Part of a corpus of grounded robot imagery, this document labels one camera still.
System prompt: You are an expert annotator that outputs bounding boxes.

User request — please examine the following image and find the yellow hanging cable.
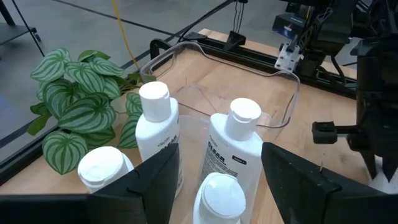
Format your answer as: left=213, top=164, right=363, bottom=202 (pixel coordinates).
left=111, top=0, right=141, bottom=70

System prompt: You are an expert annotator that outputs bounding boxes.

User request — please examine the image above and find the frosted translucent plastic bin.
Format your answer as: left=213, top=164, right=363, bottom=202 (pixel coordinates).
left=111, top=93, right=280, bottom=224

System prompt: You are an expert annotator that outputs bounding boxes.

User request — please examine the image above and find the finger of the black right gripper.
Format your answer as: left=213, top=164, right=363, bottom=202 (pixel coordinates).
left=381, top=154, right=398, bottom=183
left=360, top=151, right=379, bottom=180

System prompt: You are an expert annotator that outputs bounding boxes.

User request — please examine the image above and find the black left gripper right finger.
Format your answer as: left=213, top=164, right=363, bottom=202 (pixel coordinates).
left=262, top=142, right=342, bottom=224

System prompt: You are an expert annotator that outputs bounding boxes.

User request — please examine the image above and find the black metal table frame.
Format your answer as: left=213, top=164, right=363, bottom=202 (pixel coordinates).
left=0, top=29, right=358, bottom=186

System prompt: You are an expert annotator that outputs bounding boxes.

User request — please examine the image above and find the white metal bracket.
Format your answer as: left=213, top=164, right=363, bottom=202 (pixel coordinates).
left=274, top=42, right=302, bottom=73

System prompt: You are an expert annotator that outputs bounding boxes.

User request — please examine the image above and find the dark blue box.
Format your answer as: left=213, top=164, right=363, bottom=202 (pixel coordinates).
left=272, top=12, right=308, bottom=40

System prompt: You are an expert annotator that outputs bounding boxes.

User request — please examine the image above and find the artificial striped green plant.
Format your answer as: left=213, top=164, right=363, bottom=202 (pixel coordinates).
left=26, top=47, right=150, bottom=175

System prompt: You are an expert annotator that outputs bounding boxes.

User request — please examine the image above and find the white plastic bottle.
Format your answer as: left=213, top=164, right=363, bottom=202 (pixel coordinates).
left=192, top=172, right=247, bottom=224
left=197, top=98, right=265, bottom=224
left=135, top=81, right=184, bottom=198
left=76, top=146, right=135, bottom=194

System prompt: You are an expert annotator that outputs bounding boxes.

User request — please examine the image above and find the black cable bundle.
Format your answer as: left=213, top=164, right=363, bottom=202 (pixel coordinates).
left=233, top=0, right=247, bottom=34

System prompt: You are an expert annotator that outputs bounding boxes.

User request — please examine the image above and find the clear plastic bin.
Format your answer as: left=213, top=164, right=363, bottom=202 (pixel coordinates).
left=139, top=40, right=302, bottom=141

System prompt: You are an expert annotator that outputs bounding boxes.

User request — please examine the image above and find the black rolling cart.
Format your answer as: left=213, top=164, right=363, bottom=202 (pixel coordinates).
left=0, top=0, right=46, bottom=58

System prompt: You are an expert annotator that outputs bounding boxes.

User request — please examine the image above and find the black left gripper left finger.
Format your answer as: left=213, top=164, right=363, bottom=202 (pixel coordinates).
left=86, top=142, right=181, bottom=224

